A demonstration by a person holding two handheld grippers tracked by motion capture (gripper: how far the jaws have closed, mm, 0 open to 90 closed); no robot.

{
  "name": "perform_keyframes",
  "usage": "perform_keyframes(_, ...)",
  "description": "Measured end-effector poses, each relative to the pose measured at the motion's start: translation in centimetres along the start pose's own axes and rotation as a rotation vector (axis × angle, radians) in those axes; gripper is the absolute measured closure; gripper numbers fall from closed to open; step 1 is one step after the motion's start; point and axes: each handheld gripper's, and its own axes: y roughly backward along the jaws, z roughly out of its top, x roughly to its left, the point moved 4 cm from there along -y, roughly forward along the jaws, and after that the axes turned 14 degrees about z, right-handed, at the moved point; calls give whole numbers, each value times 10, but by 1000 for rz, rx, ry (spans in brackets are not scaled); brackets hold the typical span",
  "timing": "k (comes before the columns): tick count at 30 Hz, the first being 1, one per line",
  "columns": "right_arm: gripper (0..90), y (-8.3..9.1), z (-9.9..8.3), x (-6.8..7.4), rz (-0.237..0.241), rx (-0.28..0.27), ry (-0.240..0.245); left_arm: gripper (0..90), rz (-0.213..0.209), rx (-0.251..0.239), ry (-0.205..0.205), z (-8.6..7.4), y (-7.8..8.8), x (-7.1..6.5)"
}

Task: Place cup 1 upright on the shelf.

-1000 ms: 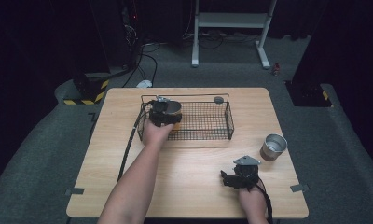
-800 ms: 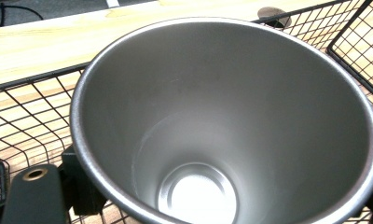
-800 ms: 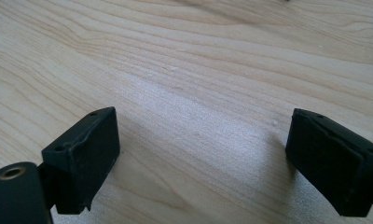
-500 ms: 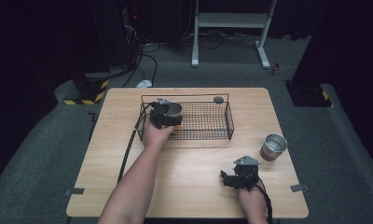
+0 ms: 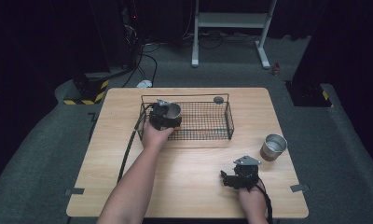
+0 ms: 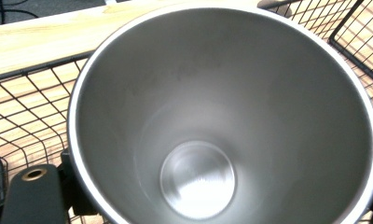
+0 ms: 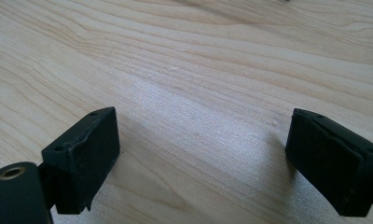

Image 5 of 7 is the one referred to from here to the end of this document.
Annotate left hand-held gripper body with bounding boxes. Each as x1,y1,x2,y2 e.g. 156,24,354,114
148,98,177,132

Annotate person's right hand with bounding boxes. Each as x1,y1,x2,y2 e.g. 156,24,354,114
237,184,268,220

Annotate white power strip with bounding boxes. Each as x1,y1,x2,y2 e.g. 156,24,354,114
135,79,154,89

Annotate person's left hand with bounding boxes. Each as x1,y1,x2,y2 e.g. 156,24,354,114
141,120,175,151

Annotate white metal stand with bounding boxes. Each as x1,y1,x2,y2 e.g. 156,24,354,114
190,0,278,70

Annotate black floor cables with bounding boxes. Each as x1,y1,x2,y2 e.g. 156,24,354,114
121,29,260,89

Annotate black yellow striped stand base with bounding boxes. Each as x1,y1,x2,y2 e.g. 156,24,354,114
284,79,335,108
62,72,111,106

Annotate dark equipment rack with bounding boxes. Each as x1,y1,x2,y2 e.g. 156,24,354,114
90,0,145,71

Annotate black wire basket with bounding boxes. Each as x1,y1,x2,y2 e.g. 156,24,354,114
136,92,235,142

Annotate metal cup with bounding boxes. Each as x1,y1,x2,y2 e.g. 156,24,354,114
163,102,183,122
259,133,288,162

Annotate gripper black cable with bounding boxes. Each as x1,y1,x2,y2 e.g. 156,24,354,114
117,104,154,185
255,180,274,224

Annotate grey tape piece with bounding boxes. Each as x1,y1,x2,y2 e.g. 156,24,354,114
289,184,311,193
64,188,86,196

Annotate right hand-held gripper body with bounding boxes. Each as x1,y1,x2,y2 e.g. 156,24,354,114
231,155,263,191

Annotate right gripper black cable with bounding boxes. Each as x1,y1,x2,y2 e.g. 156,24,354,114
255,180,274,224

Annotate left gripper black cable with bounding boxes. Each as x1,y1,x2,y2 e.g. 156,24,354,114
117,104,154,185

